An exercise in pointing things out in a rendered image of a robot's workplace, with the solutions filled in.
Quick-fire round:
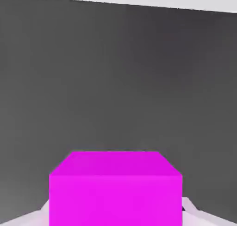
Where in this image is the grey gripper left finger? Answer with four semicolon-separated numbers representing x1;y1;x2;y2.
0;199;50;226

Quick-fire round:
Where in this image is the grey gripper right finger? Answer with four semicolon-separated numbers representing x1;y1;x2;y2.
182;197;237;226

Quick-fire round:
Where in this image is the small magenta cube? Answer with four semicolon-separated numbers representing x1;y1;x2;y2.
49;151;183;226

